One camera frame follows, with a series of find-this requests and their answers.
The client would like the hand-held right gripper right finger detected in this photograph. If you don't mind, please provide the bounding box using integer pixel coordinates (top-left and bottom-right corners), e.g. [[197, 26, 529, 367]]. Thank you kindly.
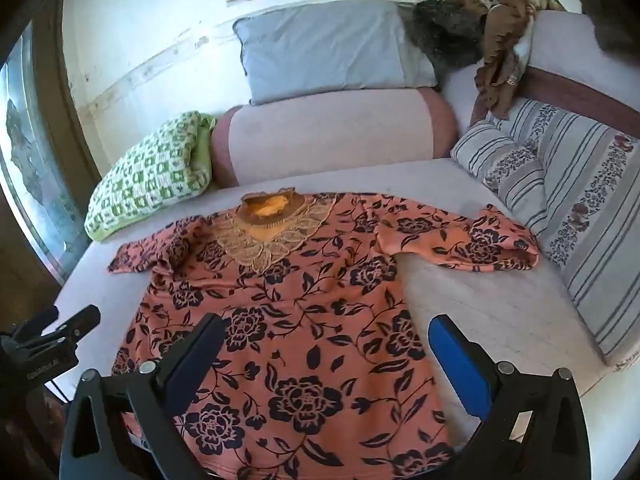
[[428, 314, 592, 480]]

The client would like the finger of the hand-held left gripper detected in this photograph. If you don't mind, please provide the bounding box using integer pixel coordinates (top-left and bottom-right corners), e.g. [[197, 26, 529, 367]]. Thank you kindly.
[[9, 305, 59, 343], [22, 304, 101, 356]]

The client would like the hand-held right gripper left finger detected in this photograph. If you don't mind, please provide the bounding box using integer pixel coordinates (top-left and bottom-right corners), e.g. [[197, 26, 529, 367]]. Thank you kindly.
[[59, 312, 226, 480]]

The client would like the orange floral blouse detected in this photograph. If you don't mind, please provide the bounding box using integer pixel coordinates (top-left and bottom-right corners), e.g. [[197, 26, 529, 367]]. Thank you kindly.
[[107, 187, 543, 480]]

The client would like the quilted light sofa bed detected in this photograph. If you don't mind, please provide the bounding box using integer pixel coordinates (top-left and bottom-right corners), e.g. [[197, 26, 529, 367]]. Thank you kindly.
[[50, 157, 621, 480]]

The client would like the green checkered pillow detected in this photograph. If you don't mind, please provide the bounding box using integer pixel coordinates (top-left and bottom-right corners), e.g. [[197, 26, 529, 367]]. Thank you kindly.
[[84, 111, 217, 243]]

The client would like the small striped floral cushion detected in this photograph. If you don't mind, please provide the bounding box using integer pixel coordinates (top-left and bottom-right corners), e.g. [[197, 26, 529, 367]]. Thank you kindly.
[[450, 120, 548, 238]]

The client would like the large striped floral cushion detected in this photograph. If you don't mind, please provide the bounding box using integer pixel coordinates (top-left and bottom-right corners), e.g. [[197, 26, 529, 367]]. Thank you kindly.
[[487, 97, 640, 368]]

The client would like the pink bolster cushion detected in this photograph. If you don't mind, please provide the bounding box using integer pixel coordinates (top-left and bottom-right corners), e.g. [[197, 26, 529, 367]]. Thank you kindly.
[[209, 87, 458, 190]]

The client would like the grey-blue pillow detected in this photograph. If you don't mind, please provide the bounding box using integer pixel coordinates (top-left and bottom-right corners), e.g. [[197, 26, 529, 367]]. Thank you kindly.
[[232, 0, 441, 107]]

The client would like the dark furry blanket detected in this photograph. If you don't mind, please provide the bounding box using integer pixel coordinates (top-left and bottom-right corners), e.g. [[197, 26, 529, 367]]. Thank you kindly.
[[402, 0, 488, 93]]

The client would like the brown patterned cloth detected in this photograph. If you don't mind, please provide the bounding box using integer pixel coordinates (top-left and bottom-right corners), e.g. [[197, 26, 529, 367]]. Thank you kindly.
[[465, 0, 568, 121]]

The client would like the dark furry cloth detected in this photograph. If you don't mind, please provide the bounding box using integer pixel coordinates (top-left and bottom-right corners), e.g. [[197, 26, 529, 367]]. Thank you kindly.
[[575, 0, 638, 53]]

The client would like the window with dark frame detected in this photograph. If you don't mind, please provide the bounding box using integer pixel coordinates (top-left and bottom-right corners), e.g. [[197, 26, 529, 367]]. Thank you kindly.
[[0, 25, 101, 286]]

